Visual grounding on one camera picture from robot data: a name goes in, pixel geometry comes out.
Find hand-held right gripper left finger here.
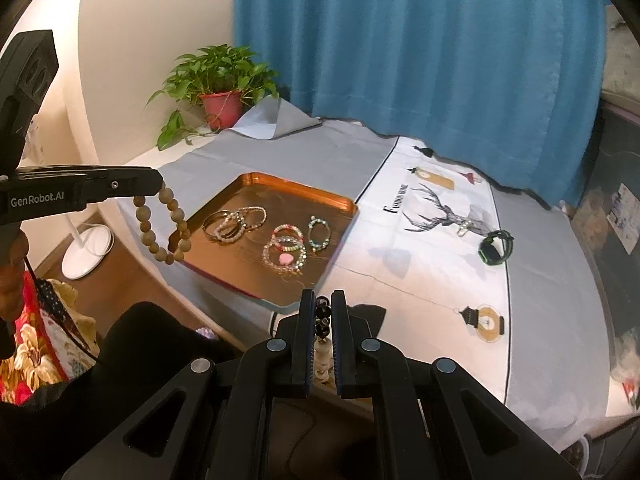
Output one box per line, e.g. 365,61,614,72
60,287,322,480

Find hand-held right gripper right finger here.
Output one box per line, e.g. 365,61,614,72
329,289,583,480

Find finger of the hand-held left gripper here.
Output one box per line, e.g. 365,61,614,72
100,166,165,202

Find black white bead bracelet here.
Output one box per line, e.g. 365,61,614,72
313,296,334,387

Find brown wooden bead bracelet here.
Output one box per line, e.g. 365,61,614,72
132,182,194,265

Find clear crystal bracelet pink heart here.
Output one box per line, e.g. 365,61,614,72
262,237,308,275

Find cluster of gold pearl bangles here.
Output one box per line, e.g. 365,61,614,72
202,205,268,244

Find pink bead bracelet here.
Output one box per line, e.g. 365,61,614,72
272,223,305,247

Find turquoise bead bracelet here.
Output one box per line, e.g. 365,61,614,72
306,215,331,251

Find orange metal tray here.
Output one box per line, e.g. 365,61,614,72
167,171,361,310

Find person's left hand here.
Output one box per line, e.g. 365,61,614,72
0,259,28,325

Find white round stand base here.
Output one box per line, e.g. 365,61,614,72
61,210,115,281

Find white deer printed cloth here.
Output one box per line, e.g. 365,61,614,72
267,132,512,407

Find green plant in red pot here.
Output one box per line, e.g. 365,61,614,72
146,44,281,152

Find floral printed cloth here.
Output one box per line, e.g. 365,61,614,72
0,275,102,407

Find person's black trousers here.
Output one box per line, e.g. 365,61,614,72
0,301,251,480

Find black green wristwatch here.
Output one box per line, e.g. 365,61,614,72
477,229,516,267

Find blue curtain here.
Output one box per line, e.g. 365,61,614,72
232,0,608,209

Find white printed box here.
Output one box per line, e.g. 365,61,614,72
606,182,640,254

